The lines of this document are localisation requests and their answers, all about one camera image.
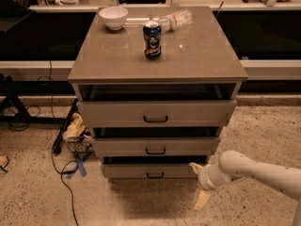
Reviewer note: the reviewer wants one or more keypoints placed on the blue tape cross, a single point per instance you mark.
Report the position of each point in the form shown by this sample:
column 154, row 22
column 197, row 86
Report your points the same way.
column 80, row 158

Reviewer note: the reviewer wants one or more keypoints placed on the black power strip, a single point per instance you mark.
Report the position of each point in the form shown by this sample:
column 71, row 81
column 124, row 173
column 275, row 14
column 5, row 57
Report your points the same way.
column 56, row 148

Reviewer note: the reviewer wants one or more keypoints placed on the grey middle drawer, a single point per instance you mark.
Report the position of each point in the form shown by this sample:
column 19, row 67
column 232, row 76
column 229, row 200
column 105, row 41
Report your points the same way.
column 151, row 146

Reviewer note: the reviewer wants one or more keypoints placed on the grey drawer cabinet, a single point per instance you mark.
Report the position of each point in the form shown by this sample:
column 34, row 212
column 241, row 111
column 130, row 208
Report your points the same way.
column 197, row 63

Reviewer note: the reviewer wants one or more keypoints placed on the shoe at left edge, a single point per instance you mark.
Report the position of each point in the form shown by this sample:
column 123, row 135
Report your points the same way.
column 3, row 163

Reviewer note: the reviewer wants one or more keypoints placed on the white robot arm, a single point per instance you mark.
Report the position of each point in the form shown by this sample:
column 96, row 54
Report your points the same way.
column 233, row 166

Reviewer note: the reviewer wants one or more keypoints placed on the grey drawer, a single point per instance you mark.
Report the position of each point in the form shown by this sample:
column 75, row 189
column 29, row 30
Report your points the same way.
column 156, row 113
column 147, row 171
column 151, row 146

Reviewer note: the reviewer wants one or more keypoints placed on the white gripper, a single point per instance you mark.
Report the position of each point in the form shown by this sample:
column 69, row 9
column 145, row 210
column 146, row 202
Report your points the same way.
column 203, row 177

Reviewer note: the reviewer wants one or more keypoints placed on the white bowl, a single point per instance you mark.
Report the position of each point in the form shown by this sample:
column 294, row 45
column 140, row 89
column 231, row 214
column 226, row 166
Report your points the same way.
column 114, row 18

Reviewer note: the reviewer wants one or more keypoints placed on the blue soda can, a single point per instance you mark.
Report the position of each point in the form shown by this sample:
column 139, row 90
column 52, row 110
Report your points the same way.
column 152, row 38

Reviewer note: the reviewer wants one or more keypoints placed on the grey bottom drawer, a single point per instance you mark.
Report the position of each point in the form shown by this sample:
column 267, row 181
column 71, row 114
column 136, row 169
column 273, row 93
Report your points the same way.
column 147, row 171

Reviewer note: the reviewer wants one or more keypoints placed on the clear plastic bottle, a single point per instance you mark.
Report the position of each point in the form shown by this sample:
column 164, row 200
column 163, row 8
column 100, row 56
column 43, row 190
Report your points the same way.
column 176, row 20

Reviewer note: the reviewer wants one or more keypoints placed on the black stand leg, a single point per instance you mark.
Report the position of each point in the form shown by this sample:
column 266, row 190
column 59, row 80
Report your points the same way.
column 22, row 115

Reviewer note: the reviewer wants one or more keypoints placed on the grey top drawer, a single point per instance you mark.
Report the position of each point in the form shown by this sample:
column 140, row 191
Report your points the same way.
column 156, row 113

